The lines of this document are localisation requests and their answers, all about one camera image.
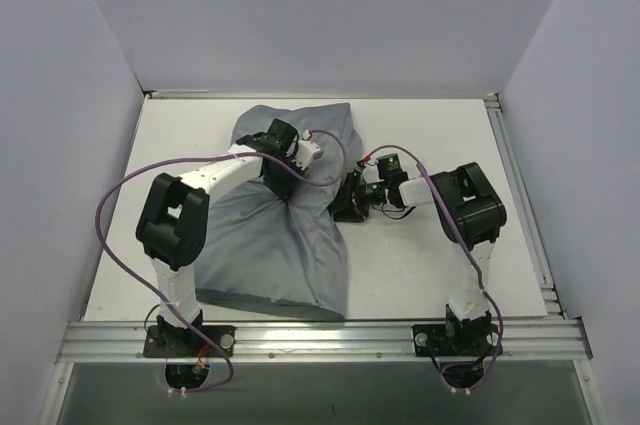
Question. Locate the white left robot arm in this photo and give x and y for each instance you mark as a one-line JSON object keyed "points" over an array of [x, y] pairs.
{"points": [[173, 224]]}

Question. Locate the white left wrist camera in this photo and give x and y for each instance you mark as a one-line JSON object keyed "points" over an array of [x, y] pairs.
{"points": [[306, 153]]}

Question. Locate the aluminium front rail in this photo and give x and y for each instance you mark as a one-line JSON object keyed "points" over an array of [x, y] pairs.
{"points": [[292, 342]]}

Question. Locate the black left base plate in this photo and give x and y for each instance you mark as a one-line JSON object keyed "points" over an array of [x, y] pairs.
{"points": [[167, 342]]}

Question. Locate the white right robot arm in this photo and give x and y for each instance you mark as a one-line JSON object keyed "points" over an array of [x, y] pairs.
{"points": [[471, 216]]}

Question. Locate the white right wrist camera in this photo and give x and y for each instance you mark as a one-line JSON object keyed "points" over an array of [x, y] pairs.
{"points": [[362, 166]]}

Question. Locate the grey pillowcase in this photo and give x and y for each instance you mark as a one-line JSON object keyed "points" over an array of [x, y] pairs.
{"points": [[283, 258]]}

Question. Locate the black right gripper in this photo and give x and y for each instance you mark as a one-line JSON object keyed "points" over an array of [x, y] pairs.
{"points": [[351, 200]]}

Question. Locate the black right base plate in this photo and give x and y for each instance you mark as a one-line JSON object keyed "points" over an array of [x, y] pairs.
{"points": [[430, 340]]}

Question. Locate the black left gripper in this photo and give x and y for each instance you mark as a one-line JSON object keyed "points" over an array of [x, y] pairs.
{"points": [[278, 183]]}

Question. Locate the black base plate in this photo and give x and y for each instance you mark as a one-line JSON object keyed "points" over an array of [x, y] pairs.
{"points": [[430, 340], [167, 342]]}

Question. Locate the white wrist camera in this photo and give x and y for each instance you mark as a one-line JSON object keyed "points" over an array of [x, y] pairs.
{"points": [[362, 166], [306, 153]]}

